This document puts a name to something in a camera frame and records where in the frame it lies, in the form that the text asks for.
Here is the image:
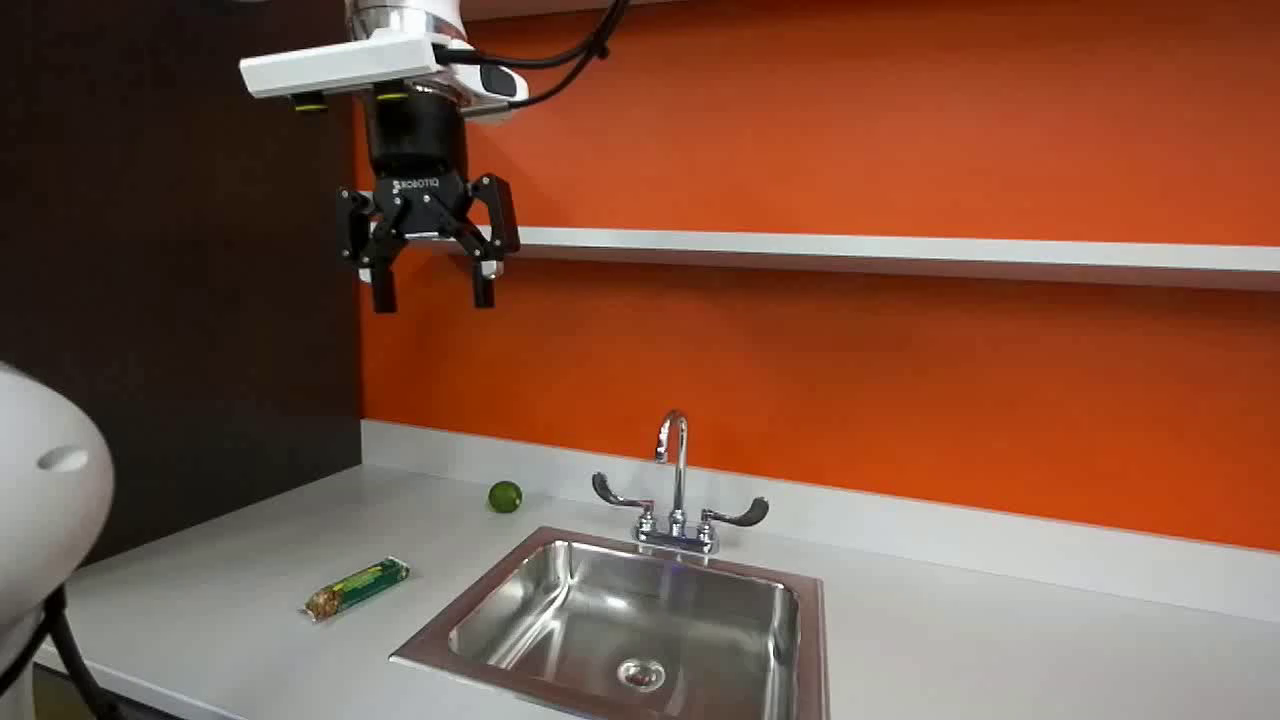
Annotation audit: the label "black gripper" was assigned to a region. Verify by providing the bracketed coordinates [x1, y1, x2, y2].
[336, 90, 523, 318]

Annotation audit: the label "stainless steel sink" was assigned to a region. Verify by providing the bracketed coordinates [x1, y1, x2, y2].
[389, 524, 832, 720]

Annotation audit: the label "dark wood cabinet panel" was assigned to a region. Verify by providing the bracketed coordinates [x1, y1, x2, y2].
[0, 0, 367, 568]

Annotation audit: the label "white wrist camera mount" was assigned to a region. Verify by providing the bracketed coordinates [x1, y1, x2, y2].
[238, 28, 531, 120]

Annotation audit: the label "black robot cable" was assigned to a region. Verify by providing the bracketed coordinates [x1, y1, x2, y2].
[436, 0, 632, 120]

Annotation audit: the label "chrome faucet with handles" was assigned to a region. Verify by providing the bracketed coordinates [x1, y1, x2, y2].
[587, 407, 772, 566]

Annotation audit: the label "white wall shelf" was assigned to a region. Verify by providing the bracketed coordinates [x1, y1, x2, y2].
[355, 221, 1280, 297]

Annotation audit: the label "black base cable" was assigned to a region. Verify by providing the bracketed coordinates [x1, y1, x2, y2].
[0, 586, 130, 720]

